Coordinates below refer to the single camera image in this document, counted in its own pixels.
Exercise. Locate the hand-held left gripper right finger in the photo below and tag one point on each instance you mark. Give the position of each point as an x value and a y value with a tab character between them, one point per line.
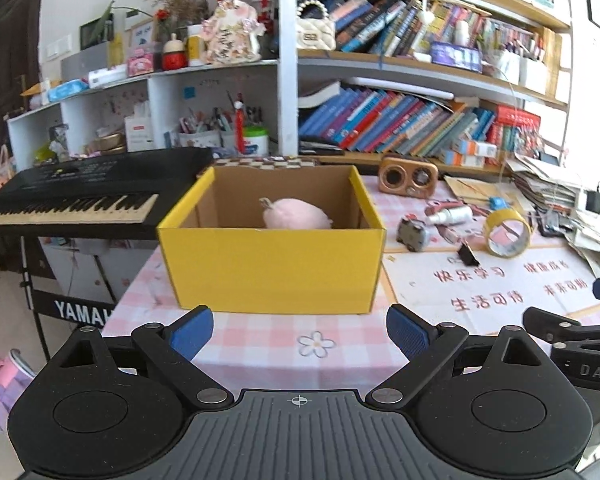
405	332

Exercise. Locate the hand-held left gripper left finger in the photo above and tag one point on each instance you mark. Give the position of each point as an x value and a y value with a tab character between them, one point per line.
192	332

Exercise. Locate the grey tape measure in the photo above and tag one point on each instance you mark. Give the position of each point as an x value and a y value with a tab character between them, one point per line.
411	234

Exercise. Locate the yellow cardboard box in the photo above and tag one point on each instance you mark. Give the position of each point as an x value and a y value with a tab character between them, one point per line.
270	270

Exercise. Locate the black binder clip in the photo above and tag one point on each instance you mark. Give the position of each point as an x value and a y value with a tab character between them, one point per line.
467	254

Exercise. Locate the yellow tape roll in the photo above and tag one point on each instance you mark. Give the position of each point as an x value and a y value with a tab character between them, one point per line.
495	220

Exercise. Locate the pink checked tablecloth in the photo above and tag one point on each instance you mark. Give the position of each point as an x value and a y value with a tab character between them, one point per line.
260	347

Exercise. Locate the printed cartoon desk mat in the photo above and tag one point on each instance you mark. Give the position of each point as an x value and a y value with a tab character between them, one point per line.
480	287

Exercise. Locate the black power adapter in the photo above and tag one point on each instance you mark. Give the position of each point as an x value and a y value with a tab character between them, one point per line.
593	201

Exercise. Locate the white low cabinet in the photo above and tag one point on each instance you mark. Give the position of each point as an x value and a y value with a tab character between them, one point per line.
125	270

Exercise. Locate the pile of papers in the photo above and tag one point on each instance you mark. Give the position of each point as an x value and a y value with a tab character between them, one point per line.
550	180

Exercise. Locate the black keyboard stand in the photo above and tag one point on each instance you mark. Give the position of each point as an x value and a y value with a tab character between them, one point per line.
70	305

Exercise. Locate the white spray bottle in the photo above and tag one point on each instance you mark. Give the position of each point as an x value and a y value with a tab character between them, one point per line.
452	215

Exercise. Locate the small blue toy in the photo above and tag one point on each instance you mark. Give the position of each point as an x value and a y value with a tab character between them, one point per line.
499	203

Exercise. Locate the brown paper envelope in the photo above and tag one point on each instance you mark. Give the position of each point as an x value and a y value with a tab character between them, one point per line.
472	187

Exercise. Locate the wooden retro speaker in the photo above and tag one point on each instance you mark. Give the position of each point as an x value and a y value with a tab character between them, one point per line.
407	176

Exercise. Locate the pink plush toy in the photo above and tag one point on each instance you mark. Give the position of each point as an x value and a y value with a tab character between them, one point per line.
295	214

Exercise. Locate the orange white small boxes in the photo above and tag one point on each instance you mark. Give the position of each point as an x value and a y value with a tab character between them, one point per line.
472	150

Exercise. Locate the red boxed book set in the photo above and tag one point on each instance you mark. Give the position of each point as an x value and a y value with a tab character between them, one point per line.
515	127

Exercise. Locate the black electronic keyboard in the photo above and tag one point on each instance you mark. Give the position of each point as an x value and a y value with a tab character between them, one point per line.
90	175

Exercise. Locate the pink purple backpack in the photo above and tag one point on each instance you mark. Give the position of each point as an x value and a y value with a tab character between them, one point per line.
5	390

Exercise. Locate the white pen holder with pens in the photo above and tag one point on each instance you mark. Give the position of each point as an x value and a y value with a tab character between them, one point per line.
200	136

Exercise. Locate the white tub green lid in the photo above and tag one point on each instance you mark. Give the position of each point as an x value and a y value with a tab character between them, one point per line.
255	142

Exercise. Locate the gold bowl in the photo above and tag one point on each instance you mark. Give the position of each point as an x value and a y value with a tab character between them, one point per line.
107	142

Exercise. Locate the white box red label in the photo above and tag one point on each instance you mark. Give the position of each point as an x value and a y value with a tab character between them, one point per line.
139	130

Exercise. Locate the red tassel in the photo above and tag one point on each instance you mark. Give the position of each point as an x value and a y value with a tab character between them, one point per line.
239	125

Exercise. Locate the row of blue books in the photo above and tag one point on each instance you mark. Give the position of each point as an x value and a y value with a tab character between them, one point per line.
380	120

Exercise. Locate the white storage containers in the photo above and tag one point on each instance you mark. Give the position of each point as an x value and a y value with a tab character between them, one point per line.
525	72

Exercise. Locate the white cubby shelf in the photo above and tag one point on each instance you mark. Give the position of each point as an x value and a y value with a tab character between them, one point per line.
165	95

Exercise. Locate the white tube lamp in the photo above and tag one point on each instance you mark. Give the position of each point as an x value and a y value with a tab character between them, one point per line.
405	88

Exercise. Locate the pink hanging bag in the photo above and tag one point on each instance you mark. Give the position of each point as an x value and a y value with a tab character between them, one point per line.
1	172

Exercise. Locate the white printed box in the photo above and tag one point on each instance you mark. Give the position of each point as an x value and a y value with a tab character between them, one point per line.
107	76

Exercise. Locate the pink cartoon box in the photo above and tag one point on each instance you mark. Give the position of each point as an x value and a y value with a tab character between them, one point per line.
140	65

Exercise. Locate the blue wet wipes pack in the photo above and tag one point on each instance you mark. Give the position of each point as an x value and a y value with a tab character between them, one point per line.
67	90

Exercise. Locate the red white doll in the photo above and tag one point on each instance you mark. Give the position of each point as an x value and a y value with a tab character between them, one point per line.
174	55

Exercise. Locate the purple box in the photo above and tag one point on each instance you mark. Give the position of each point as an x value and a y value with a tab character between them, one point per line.
455	56

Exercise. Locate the yellow white jar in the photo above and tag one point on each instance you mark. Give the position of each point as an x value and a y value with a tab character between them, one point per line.
195	47

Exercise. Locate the tall white wooden bookshelf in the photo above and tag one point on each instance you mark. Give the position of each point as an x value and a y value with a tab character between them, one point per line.
287	60

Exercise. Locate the grey flat case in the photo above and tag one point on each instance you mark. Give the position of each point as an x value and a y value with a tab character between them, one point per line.
85	62

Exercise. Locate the pink floral ornament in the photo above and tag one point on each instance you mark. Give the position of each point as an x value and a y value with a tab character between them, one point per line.
230	35

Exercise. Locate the white framed card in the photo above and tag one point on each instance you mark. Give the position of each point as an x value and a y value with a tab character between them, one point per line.
142	34

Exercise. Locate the row of leaning dark books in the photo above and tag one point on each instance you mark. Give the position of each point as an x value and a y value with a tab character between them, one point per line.
395	25

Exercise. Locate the white quilted handbag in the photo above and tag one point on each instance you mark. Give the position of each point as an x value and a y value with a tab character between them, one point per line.
316	32

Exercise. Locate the dark wooden door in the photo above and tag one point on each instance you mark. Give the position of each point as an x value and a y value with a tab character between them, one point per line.
5	50

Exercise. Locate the white wall switch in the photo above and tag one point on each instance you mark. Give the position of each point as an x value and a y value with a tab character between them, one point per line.
59	47

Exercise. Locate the black picture frame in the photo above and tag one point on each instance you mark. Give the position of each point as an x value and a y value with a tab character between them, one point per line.
96	31

